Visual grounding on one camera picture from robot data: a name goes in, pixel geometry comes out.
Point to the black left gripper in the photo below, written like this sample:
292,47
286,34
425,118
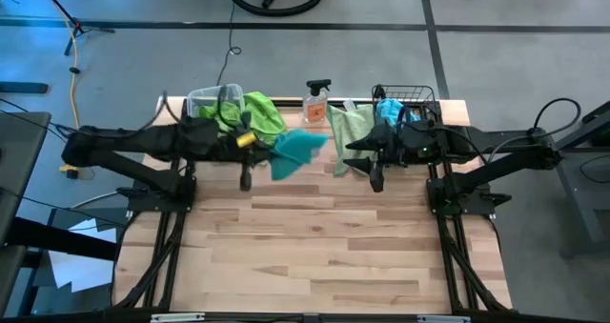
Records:
233,147

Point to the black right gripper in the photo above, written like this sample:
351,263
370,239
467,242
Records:
405,147

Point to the pale green microfiber towel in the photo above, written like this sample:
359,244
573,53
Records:
350,127

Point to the teal microfiber towel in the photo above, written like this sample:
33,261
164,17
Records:
295,154

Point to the blue microfiber towel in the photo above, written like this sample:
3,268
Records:
391,109

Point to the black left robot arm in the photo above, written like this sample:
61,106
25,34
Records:
124,139

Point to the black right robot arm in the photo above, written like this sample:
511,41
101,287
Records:
500,147

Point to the spray bottle with orange label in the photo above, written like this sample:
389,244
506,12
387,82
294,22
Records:
315,108

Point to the clear plastic bin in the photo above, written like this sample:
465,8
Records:
209,94

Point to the grey metal stand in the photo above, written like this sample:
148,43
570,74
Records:
579,204

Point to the white paper sheet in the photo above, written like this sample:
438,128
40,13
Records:
76,273

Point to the black support beam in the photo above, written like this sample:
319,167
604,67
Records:
57,239

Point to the grey desk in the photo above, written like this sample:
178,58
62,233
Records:
19,180

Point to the dark flat bar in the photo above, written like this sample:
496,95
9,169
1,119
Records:
24,87

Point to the black tripod stand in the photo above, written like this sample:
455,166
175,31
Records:
57,3

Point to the black aluminium table frame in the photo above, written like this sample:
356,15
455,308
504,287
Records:
286,318

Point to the silver frame bracket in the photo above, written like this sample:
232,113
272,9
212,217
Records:
176,317
443,319

